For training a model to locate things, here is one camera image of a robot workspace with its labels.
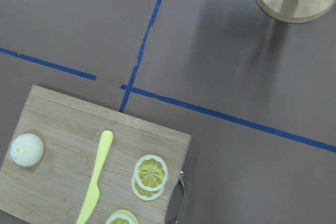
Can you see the white steamed bun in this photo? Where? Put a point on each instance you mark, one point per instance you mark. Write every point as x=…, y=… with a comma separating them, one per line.
x=27, y=150

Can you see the yellow plastic knife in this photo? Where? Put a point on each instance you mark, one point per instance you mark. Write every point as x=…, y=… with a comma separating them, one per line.
x=93, y=191

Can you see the upper lemon slice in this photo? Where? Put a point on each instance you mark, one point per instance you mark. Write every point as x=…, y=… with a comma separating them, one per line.
x=151, y=172

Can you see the lemon slice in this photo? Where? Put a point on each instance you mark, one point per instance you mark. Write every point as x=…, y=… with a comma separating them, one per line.
x=151, y=172
x=122, y=216

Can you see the lemon slice underneath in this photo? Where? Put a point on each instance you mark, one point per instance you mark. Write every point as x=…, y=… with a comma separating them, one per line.
x=145, y=194

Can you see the lower lemon slice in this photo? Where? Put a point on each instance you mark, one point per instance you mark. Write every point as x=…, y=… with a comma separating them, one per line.
x=122, y=216

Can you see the metal cutting board handle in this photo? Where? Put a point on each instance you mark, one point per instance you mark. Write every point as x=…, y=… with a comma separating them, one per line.
x=183, y=198

